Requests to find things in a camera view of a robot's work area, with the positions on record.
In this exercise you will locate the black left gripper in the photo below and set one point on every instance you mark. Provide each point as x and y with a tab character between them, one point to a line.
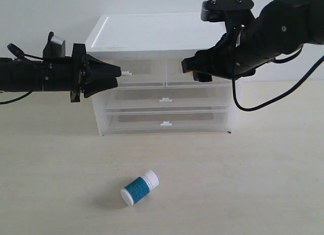
62	74

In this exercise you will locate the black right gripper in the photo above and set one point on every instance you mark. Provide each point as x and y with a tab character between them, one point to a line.
238	53

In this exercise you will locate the white blue pill bottle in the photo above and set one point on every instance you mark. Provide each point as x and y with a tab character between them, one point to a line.
139	188

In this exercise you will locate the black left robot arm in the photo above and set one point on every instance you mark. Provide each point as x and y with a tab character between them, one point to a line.
80	74

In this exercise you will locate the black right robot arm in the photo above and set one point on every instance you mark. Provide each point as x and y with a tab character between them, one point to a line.
282	27

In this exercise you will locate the clear middle wide drawer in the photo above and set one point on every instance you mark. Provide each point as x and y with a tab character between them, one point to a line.
178	97

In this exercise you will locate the clear wide drawer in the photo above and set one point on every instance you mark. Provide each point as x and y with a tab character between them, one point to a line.
168	121
178	97

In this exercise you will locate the white plastic drawer cabinet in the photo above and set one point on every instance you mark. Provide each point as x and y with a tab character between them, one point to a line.
154	36

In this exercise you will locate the clear bottom wide drawer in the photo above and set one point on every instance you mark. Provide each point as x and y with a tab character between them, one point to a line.
168	121

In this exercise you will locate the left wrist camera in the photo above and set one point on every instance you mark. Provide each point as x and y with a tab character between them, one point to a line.
55	46

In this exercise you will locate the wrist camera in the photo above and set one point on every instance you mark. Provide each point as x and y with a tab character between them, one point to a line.
55	46
224	10

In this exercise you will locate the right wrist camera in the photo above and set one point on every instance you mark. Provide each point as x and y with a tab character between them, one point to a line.
224	10

